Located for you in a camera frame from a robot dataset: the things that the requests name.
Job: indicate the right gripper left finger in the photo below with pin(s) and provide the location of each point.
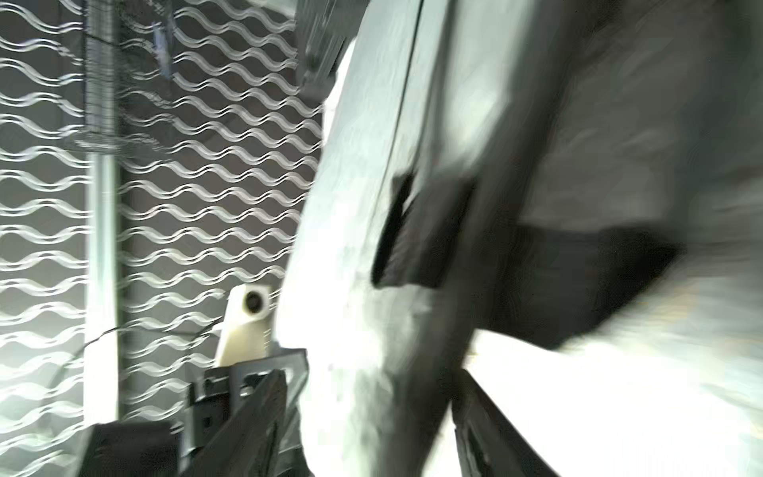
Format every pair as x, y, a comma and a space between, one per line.
248, 443

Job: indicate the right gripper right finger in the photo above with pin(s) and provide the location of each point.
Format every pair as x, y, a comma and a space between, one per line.
488, 445

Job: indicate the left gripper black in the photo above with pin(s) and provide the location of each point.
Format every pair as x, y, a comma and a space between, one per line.
166, 448

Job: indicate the grey laptop bag far left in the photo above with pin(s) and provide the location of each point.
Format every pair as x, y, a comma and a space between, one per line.
561, 198

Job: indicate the black plastic tool case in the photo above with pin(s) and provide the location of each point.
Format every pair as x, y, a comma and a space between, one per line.
324, 31

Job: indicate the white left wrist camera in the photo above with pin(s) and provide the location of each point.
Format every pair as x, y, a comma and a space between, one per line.
246, 327

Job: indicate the black wire basket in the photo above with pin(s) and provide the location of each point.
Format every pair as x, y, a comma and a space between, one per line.
128, 89

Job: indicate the aluminium frame profile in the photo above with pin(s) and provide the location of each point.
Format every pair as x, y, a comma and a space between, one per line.
100, 357

